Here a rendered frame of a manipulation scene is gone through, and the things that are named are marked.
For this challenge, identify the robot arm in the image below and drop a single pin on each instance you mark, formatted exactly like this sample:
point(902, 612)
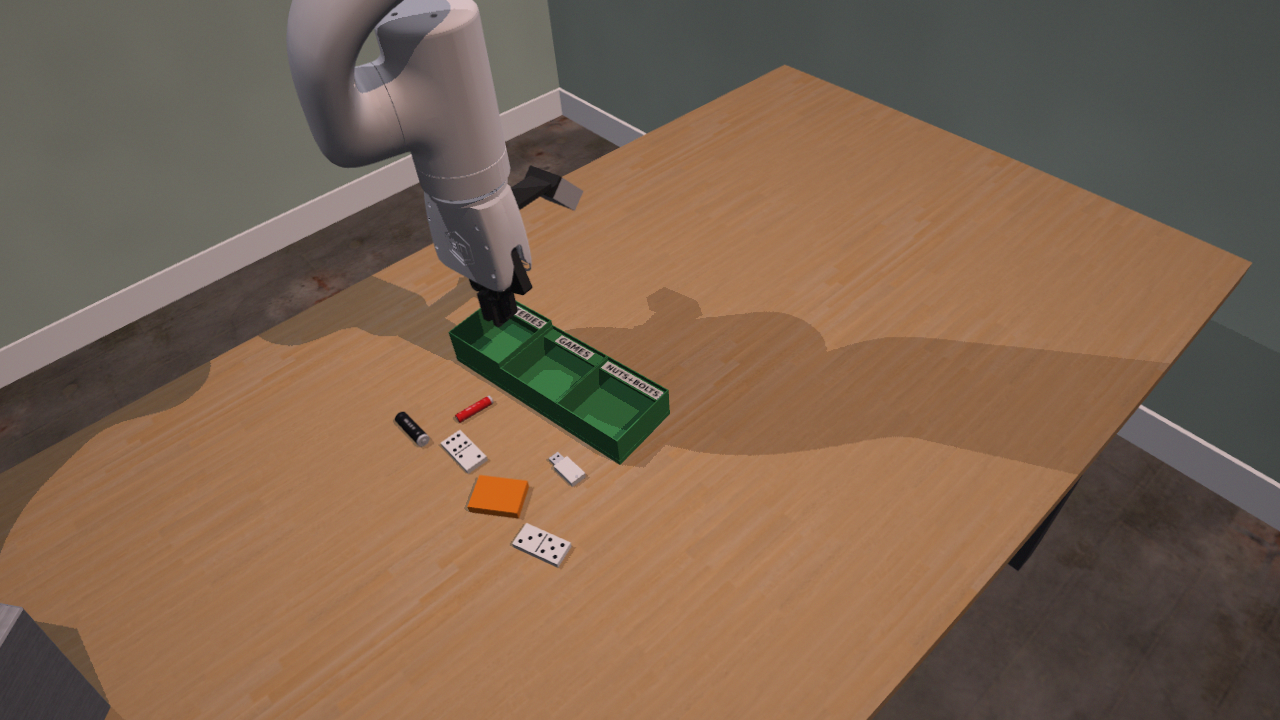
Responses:
point(430, 92)

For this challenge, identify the black aa battery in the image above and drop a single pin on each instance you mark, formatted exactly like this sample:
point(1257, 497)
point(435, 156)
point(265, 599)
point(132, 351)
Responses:
point(412, 429)

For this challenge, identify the orange flat block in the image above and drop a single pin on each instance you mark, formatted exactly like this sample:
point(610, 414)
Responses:
point(498, 496)

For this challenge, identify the green three-compartment tray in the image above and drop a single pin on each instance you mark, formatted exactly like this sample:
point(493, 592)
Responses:
point(612, 408)

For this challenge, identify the red battery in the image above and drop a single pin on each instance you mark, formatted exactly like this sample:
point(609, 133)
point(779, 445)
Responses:
point(473, 409)

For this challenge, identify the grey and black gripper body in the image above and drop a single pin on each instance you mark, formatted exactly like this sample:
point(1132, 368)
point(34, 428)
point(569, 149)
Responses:
point(475, 237)

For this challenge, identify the white usb stick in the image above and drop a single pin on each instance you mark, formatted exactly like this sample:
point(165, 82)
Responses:
point(567, 469)

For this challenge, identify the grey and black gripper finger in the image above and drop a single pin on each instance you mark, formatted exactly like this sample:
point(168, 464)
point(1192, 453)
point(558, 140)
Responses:
point(503, 305)
point(482, 295)

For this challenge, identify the white domino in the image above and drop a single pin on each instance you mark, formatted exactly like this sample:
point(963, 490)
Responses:
point(542, 545)
point(464, 451)

